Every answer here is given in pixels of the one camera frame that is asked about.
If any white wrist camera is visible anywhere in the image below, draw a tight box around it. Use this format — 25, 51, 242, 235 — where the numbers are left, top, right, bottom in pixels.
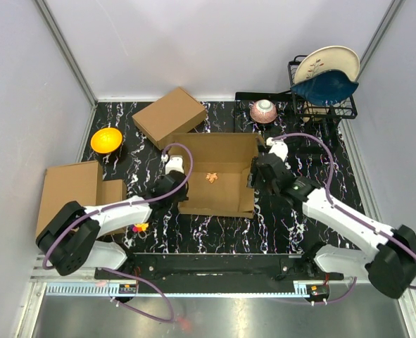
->
161, 154, 184, 175
265, 137, 289, 162

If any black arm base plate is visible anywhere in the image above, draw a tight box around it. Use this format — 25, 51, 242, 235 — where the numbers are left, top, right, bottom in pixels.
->
94, 253, 345, 282

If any small cardboard box left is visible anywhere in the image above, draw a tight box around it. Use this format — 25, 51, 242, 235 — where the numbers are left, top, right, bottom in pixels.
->
96, 180, 127, 206

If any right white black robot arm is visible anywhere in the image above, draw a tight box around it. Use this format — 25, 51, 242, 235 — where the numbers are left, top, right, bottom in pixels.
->
248, 154, 416, 299

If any blue leaf plate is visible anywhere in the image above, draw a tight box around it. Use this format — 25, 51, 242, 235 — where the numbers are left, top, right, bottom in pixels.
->
291, 70, 359, 106

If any purple cable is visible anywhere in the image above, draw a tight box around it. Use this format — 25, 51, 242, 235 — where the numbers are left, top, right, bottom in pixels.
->
42, 143, 194, 323
267, 132, 416, 306

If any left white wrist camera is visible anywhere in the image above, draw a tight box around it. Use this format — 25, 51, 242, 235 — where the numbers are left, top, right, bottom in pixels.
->
161, 154, 184, 175

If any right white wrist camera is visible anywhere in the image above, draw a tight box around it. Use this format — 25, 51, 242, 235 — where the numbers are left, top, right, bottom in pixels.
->
265, 137, 289, 162

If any beige cup in rack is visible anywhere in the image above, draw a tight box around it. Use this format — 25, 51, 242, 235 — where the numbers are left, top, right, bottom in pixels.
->
303, 108, 327, 123

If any pink patterned bowl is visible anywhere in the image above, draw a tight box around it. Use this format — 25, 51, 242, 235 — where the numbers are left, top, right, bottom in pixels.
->
250, 99, 277, 124

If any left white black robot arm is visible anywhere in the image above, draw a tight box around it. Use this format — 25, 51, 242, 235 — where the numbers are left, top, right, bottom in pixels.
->
36, 170, 188, 279

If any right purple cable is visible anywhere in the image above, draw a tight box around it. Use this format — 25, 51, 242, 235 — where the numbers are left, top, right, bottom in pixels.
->
267, 132, 416, 306

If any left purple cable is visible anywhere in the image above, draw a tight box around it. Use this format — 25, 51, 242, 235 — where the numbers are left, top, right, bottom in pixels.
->
42, 143, 194, 323

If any large cardboard box left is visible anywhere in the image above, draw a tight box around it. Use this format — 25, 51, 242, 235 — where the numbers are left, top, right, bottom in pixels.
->
35, 161, 102, 237

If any small orange red toy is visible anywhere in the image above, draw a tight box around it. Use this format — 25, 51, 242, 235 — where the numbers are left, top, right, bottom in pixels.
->
205, 173, 218, 184

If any rainbow flower toy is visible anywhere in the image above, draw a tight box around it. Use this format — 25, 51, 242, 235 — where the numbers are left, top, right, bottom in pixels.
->
132, 223, 149, 233

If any black wire dish rack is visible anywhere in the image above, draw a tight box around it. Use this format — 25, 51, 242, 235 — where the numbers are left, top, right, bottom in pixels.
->
234, 55, 358, 156

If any orange bowl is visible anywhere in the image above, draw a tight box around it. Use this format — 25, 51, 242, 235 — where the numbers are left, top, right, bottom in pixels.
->
90, 127, 122, 154

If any cream floral plate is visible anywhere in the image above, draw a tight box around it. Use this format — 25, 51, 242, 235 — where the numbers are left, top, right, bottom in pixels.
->
294, 46, 360, 84

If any closed cardboard box back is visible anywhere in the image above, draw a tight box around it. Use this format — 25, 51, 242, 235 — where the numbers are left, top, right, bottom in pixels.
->
132, 87, 207, 150

